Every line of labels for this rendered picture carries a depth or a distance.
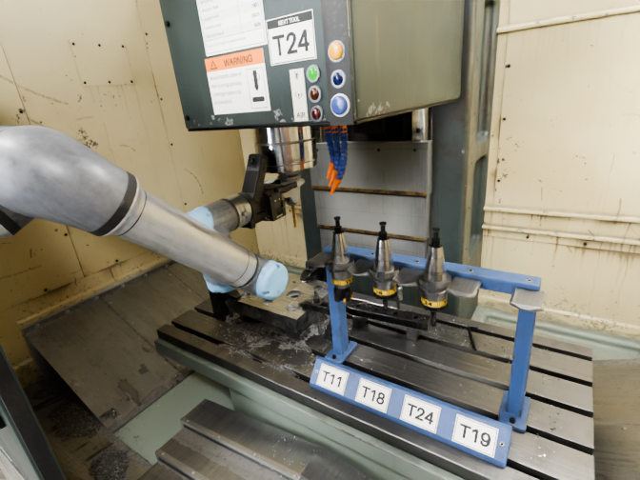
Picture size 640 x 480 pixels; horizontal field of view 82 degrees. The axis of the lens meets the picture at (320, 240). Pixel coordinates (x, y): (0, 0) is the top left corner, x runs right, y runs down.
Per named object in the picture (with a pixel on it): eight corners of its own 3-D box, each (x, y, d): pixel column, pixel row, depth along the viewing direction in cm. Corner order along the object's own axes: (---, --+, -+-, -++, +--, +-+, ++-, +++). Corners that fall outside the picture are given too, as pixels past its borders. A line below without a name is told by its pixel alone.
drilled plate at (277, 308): (298, 333, 108) (296, 319, 106) (229, 310, 124) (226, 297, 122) (338, 297, 126) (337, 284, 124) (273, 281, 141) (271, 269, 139)
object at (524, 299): (542, 315, 61) (543, 311, 61) (507, 309, 64) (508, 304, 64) (546, 296, 67) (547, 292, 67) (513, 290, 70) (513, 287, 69)
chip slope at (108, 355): (141, 458, 111) (116, 390, 101) (46, 382, 147) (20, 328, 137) (310, 311, 178) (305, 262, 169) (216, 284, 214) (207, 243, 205)
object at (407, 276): (414, 289, 73) (414, 285, 73) (390, 284, 76) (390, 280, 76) (426, 274, 79) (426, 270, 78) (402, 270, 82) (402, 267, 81)
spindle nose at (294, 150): (327, 161, 102) (323, 115, 97) (302, 173, 88) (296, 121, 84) (276, 162, 108) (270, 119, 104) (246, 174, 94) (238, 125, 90)
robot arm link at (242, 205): (212, 197, 83) (238, 199, 79) (228, 191, 87) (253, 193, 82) (219, 228, 86) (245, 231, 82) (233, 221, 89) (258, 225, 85)
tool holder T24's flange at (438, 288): (452, 283, 76) (453, 271, 75) (448, 297, 71) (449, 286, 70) (422, 278, 79) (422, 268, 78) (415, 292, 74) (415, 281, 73)
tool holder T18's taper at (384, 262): (396, 264, 81) (395, 234, 78) (391, 272, 77) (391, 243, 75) (376, 262, 83) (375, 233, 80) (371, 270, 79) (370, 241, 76)
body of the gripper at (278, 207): (266, 210, 99) (233, 227, 90) (261, 179, 96) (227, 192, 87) (289, 213, 95) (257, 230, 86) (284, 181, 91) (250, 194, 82)
